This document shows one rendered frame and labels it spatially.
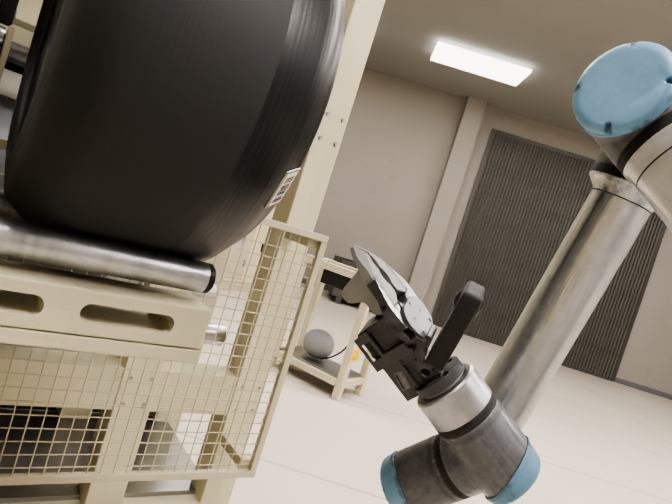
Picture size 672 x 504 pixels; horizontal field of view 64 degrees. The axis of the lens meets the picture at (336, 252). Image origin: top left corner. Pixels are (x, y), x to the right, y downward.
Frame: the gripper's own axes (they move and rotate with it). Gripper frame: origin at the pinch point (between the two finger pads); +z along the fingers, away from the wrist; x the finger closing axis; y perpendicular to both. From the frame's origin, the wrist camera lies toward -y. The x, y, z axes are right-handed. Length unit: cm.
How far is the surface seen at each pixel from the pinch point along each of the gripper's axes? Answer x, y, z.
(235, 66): -9.8, -5.7, 24.8
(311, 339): 233, 177, -38
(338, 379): 212, 164, -65
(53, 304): -20.5, 27.0, 17.3
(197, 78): -13.1, -2.8, 25.6
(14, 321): -23.9, 29.6, 18.0
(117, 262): -12.5, 22.8, 17.9
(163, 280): -7.9, 22.8, 13.0
